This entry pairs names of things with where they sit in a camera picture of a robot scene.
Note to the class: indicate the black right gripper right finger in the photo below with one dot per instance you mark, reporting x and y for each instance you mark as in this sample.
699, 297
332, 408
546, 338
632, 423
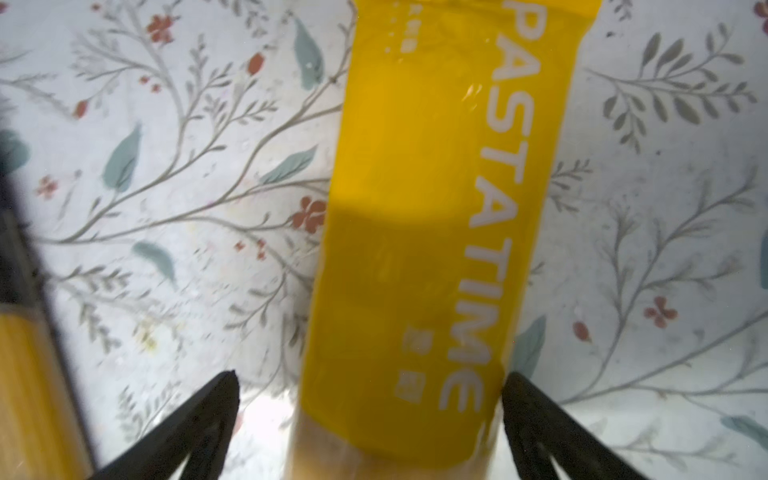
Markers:
543, 437

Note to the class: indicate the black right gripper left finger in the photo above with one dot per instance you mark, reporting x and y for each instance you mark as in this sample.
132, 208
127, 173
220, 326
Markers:
194, 439

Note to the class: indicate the blue yellow spaghetti bag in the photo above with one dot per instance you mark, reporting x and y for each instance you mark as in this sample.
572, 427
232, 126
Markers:
40, 432

